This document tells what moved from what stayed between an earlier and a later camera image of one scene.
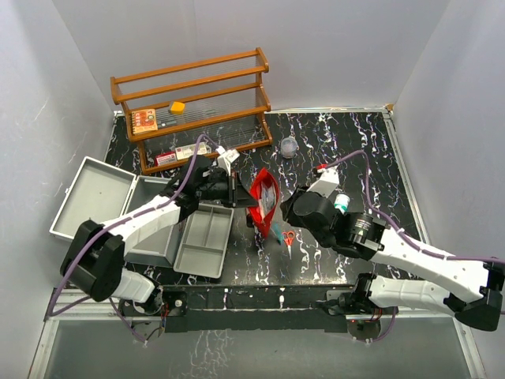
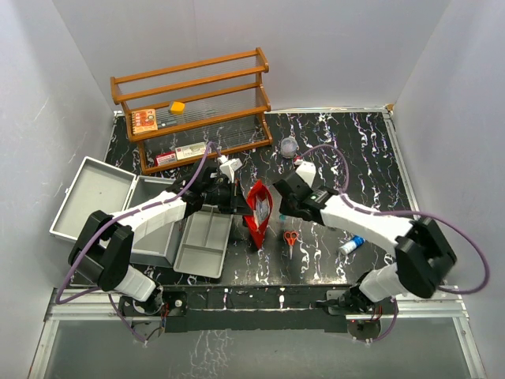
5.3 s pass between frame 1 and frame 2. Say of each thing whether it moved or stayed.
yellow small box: stayed
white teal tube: moved
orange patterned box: stayed
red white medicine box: stayed
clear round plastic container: stayed
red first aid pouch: moved
